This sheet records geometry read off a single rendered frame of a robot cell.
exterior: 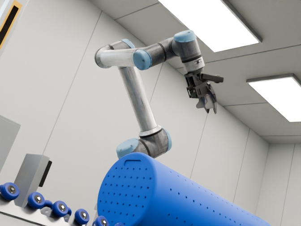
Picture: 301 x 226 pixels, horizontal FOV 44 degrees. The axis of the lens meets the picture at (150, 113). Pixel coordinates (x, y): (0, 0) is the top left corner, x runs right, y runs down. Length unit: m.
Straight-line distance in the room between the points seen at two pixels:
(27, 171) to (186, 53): 0.84
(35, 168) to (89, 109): 3.41
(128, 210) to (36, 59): 3.11
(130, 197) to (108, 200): 0.11
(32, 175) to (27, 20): 3.29
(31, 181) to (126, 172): 0.39
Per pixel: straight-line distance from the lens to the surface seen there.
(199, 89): 1.63
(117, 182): 1.35
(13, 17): 1.47
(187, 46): 1.61
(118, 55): 1.88
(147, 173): 1.26
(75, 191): 4.39
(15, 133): 2.66
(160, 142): 2.29
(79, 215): 1.08
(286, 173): 7.02
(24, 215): 0.99
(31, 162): 1.11
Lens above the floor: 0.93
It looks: 19 degrees up
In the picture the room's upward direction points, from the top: 18 degrees clockwise
